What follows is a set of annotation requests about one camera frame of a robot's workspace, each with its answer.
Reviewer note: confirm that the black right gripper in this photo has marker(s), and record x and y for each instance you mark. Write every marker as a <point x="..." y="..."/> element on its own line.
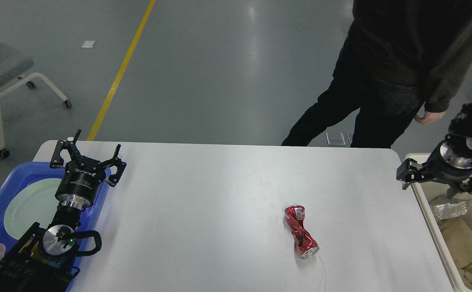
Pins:
<point x="447" y="164"/>

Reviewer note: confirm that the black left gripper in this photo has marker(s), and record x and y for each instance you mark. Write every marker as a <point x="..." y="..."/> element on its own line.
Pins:
<point x="79" y="188"/>

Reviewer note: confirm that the aluminium foil sheet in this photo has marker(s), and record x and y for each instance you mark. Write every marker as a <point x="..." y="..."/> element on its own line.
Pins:
<point x="449" y="208"/>

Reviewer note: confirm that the light green plate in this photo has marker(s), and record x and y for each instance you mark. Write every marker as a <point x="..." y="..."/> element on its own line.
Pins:
<point x="35" y="203"/>

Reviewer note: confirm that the crushed red can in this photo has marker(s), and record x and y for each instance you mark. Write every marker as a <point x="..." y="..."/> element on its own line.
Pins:
<point x="305" y="245"/>

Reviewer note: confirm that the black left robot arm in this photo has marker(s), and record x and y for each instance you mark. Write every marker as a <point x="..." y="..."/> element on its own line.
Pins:
<point x="43" y="259"/>

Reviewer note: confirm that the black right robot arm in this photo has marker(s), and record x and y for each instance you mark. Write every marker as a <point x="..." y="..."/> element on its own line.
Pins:
<point x="460" y="129"/>

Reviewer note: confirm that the beige plastic bin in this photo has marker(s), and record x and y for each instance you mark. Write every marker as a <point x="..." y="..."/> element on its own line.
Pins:
<point x="430" y="215"/>

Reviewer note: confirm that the transparent floor plate right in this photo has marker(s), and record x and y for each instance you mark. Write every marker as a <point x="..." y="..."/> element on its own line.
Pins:
<point x="349" y="136"/>

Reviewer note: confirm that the transparent floor plate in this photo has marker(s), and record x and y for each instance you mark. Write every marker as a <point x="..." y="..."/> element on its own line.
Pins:
<point x="349" y="136"/>
<point x="335" y="139"/>

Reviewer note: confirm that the transparent floor plate left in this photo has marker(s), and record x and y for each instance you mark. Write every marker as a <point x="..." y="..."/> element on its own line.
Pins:
<point x="335" y="139"/>

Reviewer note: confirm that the person in black clothes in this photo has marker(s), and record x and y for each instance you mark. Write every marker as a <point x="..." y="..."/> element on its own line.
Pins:
<point x="402" y="60"/>

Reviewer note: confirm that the grey office chair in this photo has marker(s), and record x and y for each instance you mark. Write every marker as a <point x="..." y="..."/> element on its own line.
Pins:
<point x="13" y="67"/>

